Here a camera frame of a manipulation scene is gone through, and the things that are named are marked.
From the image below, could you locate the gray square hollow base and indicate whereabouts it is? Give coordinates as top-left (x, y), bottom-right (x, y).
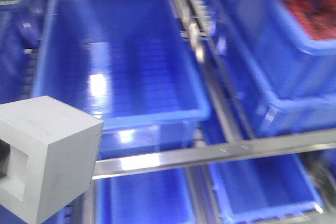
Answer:
top-left (1, 96), bottom-right (103, 223)

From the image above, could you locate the large blue target bin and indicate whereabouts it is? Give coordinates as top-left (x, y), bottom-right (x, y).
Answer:
top-left (31, 0), bottom-right (210, 160)

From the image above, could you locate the blue bin upper right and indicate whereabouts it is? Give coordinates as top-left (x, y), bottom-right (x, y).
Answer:
top-left (204, 0), bottom-right (335, 136)

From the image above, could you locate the blue bin lower right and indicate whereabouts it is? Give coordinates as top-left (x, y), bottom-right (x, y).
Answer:
top-left (208, 154), bottom-right (323, 223)

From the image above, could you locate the steel crossbar rail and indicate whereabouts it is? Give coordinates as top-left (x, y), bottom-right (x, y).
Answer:
top-left (92, 129), bottom-right (335, 180)

